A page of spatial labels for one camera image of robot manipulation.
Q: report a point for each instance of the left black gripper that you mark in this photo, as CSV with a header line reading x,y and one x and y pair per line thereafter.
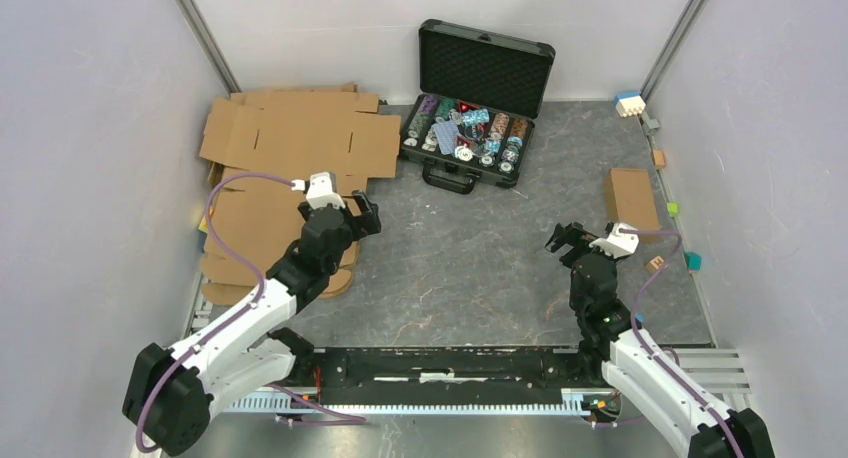
x,y
365,223

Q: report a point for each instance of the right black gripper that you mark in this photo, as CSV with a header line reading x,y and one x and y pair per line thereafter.
x,y
574,235

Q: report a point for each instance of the cardboard box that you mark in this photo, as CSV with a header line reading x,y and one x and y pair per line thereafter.
x,y
629,198
295,133

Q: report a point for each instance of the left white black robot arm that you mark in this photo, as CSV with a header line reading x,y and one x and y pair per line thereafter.
x,y
175,392

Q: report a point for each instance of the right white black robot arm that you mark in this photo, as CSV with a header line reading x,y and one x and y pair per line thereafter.
x,y
616,348

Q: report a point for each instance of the folded closed cardboard box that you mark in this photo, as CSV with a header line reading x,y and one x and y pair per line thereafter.
x,y
629,198

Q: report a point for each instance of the wooden letter block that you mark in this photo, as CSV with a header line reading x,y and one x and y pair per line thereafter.
x,y
654,264

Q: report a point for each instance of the green small cube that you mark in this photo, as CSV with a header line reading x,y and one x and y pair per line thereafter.
x,y
672,209

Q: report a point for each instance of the stack of flat cardboard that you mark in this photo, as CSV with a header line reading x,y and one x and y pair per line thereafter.
x,y
256,217

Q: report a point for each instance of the small wooden cube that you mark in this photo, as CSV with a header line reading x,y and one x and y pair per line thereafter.
x,y
659,159

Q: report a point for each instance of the teal small cube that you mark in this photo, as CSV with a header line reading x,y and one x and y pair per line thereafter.
x,y
693,261

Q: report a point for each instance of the grey small block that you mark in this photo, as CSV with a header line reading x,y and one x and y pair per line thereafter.
x,y
649,125

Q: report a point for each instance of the blue white toy block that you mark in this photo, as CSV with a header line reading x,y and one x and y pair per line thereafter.
x,y
629,103

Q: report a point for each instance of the orange yellow block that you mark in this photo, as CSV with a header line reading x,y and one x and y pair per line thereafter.
x,y
202,226

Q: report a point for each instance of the black poker chip case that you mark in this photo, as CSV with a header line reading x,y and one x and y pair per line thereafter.
x,y
473,121

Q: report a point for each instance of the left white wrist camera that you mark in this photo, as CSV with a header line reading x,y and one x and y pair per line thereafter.
x,y
320,191

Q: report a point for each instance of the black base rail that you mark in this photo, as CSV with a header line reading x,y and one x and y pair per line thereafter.
x,y
498,375

